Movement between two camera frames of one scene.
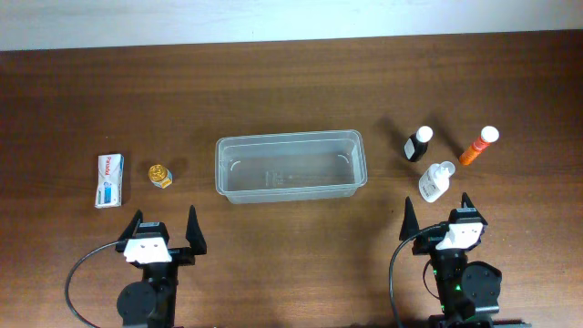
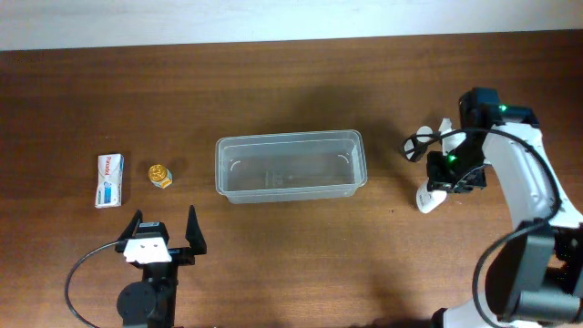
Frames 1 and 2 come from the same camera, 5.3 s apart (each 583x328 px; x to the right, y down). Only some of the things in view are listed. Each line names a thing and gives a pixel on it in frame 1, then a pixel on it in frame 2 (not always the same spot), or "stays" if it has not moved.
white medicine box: [109, 180] stays
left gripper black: [180, 251] stays
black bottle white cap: [417, 144] stays
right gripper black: [422, 244] → [455, 183]
